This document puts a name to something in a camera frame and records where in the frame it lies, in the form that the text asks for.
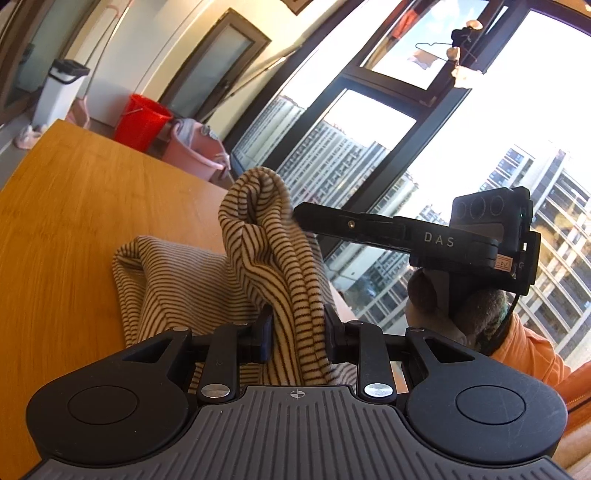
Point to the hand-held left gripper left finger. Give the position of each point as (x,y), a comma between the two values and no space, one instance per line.
(264,337)

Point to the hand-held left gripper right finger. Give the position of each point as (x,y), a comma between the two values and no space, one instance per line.
(331,337)

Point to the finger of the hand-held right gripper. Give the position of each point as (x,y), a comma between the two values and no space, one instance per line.
(351,224)

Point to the striped beige garment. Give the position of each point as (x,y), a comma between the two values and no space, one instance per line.
(258,217)

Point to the person's right forearm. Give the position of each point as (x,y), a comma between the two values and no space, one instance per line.
(531,355)

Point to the person's right hand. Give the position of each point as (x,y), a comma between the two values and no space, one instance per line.
(482,318)

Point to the hanging socks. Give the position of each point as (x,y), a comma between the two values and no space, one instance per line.
(464,74)

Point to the pink plastic basin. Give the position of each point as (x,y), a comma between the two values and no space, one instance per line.
(194,154)

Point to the grey cloth in basin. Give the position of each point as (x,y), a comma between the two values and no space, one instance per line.
(196,134)

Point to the hanging orange garment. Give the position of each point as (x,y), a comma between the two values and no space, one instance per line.
(405,23)

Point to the red plastic bucket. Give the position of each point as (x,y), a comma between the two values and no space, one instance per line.
(141,122)

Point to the pink broom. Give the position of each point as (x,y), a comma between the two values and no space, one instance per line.
(82,113)

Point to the pink slipper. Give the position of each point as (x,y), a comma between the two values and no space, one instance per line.
(28,137)

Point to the white bin with black lid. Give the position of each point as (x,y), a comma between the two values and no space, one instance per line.
(57,97)

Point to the dark window frame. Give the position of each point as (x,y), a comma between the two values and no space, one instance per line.
(438,124)

